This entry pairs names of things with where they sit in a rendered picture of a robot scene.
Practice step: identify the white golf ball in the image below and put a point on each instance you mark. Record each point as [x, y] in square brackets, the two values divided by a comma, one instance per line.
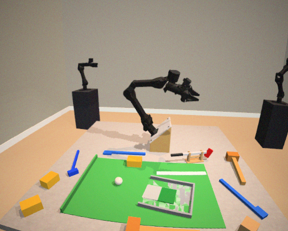
[118, 181]

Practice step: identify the green flat mat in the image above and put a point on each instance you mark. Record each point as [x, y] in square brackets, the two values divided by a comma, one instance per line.
[98, 197]

